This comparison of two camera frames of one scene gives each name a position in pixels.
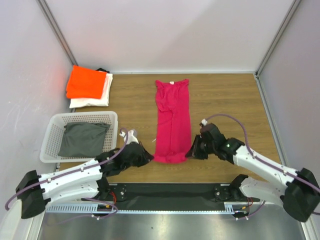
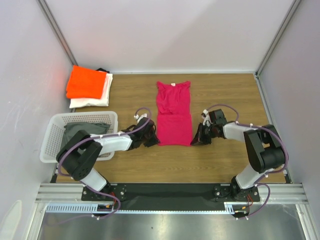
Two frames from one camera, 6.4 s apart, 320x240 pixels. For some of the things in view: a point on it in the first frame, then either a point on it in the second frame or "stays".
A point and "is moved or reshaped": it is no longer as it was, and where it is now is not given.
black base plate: (171, 196) stays
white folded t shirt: (103, 101) stays
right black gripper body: (200, 146) to (204, 132)
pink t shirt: (173, 129) is moved or reshaped
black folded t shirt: (102, 69) stays
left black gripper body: (140, 160) to (150, 139)
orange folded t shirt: (85, 83) stays
